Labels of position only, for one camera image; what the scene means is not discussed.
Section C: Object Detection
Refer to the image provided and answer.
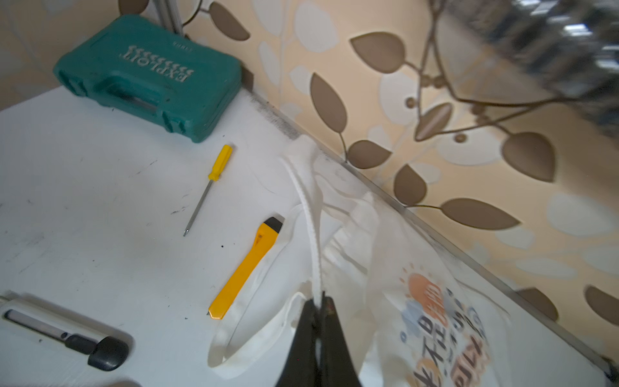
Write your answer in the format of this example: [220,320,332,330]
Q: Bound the silver black utility knife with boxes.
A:
[1,298,131,372]

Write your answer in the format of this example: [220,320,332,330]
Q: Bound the back black wire basket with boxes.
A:
[428,1,618,140]

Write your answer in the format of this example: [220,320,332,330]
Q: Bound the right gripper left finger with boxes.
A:
[276,300,320,387]

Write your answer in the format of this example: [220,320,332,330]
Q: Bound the yellow handle screwdriver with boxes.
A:
[183,144,234,237]

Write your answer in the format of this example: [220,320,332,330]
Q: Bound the yellow knife near pouch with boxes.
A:
[208,216,283,320]

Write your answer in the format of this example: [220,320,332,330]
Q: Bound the green plastic tool case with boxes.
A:
[53,15,242,143]

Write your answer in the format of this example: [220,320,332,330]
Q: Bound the white printed tote pouch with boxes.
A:
[207,135,512,386]

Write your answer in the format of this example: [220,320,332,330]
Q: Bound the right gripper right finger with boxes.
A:
[319,296,361,387]

